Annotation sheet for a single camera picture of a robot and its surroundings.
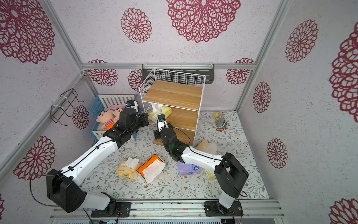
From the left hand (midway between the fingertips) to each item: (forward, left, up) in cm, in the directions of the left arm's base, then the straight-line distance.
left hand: (148, 115), depth 79 cm
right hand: (-2, -7, -3) cm, 8 cm away
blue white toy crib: (+26, +40, -14) cm, 50 cm away
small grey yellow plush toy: (+14, -49, -24) cm, 56 cm away
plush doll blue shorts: (+18, +28, -12) cm, 35 cm away
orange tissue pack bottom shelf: (-23, -1, -21) cm, 31 cm away
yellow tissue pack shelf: (0, -5, +5) cm, 8 cm away
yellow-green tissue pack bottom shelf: (-27, -37, -24) cm, 51 cm away
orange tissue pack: (-22, +13, -22) cm, 34 cm away
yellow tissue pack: (-8, -38, -24) cm, 45 cm away
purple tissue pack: (-22, -23, -23) cm, 39 cm away
